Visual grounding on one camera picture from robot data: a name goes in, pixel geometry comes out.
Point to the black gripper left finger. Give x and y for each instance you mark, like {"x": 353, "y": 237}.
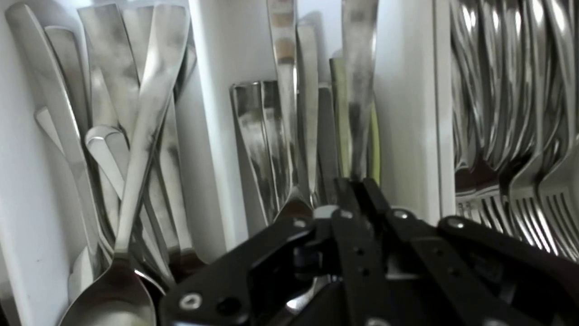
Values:
{"x": 252, "y": 280}

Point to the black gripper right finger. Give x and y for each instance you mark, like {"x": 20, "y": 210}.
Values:
{"x": 485, "y": 277}

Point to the silver metal spoon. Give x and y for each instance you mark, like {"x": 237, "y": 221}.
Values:
{"x": 122, "y": 293}

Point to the white cutlery tray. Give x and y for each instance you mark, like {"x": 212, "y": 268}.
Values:
{"x": 275, "y": 99}

